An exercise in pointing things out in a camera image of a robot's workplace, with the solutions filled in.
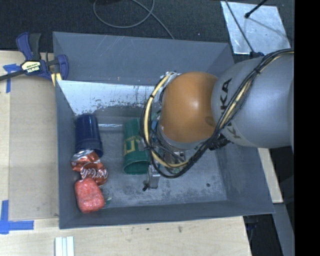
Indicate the green cup with yellow print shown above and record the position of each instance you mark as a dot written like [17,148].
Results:
[133,150]

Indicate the crushed red soda can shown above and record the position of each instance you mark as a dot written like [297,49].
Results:
[91,167]

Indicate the red-orange sponge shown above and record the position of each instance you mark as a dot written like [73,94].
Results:
[88,196]

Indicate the dark blue cup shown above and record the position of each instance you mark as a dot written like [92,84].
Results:
[88,132]

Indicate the grey metal bin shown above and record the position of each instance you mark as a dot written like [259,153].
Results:
[140,60]

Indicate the pale wood board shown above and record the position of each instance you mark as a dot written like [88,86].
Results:
[32,150]

